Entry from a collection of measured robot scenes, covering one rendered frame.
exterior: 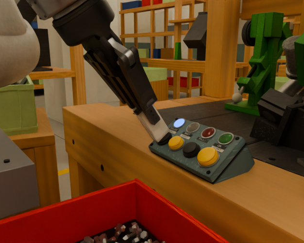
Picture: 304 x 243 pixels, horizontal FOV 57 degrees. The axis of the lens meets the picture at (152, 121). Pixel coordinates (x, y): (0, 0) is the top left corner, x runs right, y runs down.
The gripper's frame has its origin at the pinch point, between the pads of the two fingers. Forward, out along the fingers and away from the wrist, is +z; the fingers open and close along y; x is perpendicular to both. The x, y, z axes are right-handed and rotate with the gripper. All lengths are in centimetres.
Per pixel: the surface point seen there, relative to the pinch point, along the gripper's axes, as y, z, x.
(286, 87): 5.6, 13.1, 25.5
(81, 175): -41.3, 22.7, -13.8
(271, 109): 6.3, 13.0, 18.8
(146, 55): -548, 207, 287
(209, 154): 11.1, 3.3, 0.1
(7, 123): -66, 3, -19
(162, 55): -493, 211, 295
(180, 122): 0.3, 4.1, 4.1
